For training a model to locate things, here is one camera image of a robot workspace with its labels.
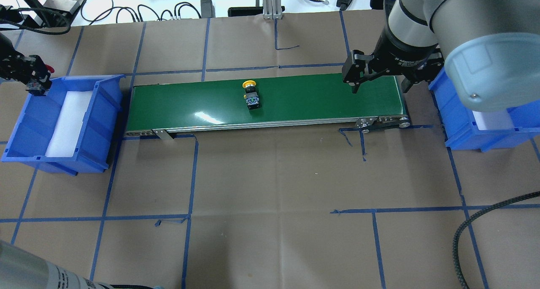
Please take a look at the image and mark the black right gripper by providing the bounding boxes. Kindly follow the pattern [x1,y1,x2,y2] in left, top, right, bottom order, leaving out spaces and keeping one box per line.
[342,26,444,94]

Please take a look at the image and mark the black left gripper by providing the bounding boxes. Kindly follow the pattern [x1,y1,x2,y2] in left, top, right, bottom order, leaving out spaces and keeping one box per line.
[0,35,45,85]

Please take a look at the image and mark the yellow push button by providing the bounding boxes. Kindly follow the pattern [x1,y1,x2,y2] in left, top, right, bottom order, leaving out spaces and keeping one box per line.
[242,80,261,110]

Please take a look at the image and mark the red push button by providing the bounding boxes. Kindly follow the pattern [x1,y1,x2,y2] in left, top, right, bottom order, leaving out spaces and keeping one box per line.
[26,64,55,96]

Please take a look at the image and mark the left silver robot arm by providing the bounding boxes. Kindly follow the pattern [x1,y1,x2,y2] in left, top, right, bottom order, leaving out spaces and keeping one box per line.
[1,35,146,289]

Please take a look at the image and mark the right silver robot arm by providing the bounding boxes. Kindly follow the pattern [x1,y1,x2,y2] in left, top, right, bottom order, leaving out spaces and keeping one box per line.
[343,0,540,112]

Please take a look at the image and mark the white foam in source bin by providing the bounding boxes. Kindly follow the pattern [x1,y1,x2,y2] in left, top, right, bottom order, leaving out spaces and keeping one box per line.
[46,91,93,157]

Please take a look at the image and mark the blue source bin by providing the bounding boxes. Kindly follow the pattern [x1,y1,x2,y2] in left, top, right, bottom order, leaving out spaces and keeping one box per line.
[1,74,124,176]

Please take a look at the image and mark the blue destination bin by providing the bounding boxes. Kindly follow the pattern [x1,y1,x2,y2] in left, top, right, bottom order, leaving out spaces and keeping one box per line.
[429,69,540,152]

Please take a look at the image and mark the white foam in destination bin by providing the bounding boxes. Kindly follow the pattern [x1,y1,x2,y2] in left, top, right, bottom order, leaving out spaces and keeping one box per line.
[472,110,514,131]

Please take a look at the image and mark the green conveyor belt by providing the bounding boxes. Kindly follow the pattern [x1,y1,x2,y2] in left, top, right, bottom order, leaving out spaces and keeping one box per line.
[125,73,409,137]

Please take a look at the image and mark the black power adapter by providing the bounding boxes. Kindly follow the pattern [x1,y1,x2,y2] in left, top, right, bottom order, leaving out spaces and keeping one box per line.
[200,0,216,18]

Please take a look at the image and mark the black braided left cable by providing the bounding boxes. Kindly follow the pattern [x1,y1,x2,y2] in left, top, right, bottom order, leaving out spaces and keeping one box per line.
[0,6,72,35]

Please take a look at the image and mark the aluminium frame post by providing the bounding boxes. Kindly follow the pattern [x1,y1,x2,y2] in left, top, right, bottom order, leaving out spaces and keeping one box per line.
[262,0,283,19]

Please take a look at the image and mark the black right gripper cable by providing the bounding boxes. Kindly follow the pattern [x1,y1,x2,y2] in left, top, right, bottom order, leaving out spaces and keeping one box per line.
[453,191,540,289]

